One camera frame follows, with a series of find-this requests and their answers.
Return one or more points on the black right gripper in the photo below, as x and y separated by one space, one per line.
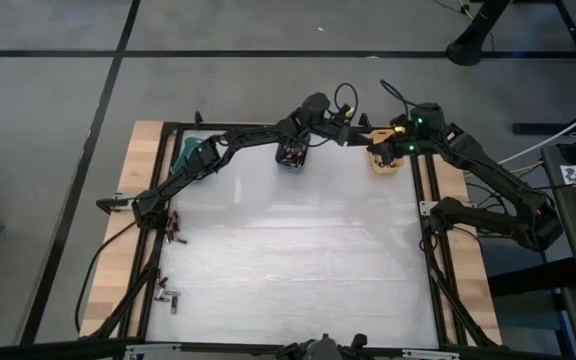
420 130

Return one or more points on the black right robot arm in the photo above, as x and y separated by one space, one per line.
493 185

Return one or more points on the silver metal bracket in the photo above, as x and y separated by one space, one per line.
153 348
430 355

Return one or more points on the black metal leg frame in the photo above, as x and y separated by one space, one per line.
538 129

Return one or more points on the yellow plastic bin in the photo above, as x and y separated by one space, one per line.
382 134

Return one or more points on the blue plastic bin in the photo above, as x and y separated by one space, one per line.
293 170

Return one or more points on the slim black copper Duracell battery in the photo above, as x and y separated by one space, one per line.
382 161
391 161

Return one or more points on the black frame clamp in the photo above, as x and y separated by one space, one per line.
198 119
364 120

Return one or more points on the black crossbeam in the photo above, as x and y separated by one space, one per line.
43 349

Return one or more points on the teal plastic bin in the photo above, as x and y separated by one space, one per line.
190 147

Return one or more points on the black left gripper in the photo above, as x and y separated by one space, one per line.
318 117

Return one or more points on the dark desk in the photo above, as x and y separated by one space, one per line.
568 240

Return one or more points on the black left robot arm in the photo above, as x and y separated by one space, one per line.
228 145

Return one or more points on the black stand pole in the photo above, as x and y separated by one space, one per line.
473 40

